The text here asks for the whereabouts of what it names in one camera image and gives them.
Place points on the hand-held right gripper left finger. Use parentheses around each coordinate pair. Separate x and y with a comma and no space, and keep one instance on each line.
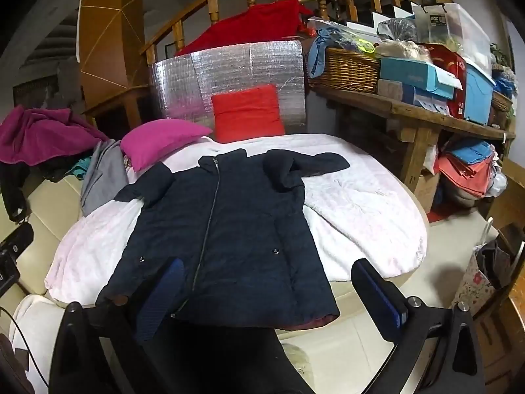
(164,295)

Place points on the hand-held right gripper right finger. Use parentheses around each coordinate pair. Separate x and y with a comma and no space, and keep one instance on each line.
(375,295)

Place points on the navy padded jacket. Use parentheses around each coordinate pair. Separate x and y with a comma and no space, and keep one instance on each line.
(229,234)

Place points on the cream leather sofa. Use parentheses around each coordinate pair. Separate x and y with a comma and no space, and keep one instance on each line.
(45,213)

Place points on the black garment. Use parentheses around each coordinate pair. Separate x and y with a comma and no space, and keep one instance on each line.
(12,188)

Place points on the pink white fleece blanket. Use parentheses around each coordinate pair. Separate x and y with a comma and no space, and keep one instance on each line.
(369,213)

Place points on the floral paper gift bag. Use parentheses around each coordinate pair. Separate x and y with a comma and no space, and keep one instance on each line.
(471,283)

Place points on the teal garment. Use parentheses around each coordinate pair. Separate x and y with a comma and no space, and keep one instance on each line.
(80,169)

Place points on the grey garment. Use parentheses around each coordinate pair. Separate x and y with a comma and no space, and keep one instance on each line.
(102,180)

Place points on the magenta fleece garment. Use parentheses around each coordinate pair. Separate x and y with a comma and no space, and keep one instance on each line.
(37,135)

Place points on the brown wooden furniture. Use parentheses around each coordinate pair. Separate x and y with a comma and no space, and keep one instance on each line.
(504,349)

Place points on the stack of folded cloths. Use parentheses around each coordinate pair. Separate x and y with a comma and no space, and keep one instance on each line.
(463,168)

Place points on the magenta pillow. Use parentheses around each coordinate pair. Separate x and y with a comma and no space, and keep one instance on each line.
(160,139)

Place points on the red pillow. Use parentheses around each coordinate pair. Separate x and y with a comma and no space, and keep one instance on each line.
(246,111)

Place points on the silver foil insulation panel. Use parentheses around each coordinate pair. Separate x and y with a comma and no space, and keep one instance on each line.
(180,86)

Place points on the light blue cardboard box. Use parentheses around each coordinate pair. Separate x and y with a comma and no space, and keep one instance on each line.
(406,76)

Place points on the blue plastic bin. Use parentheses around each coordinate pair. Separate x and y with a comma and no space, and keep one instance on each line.
(478,94)

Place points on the small wicker basket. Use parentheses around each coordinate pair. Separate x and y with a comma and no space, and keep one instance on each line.
(501,101)

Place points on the wooden pillar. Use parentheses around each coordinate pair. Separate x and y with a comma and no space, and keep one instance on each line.
(110,28)

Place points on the beige plastic bag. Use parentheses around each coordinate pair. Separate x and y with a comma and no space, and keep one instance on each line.
(400,50)

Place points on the red cardboard box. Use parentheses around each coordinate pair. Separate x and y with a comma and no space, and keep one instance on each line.
(447,59)

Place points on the blue cloth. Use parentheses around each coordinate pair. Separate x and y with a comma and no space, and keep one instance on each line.
(316,55)

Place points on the neon yellow plastic item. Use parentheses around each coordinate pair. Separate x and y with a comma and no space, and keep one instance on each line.
(366,46)

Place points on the clear bag with dark contents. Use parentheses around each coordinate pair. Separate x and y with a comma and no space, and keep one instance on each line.
(396,30)

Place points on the clear plastic storage box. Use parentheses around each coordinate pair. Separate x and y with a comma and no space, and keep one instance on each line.
(463,28)

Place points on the red cloth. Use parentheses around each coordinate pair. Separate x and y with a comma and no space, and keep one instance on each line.
(246,24)

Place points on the wooden stair railing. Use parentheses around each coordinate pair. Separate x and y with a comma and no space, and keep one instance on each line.
(213,10)

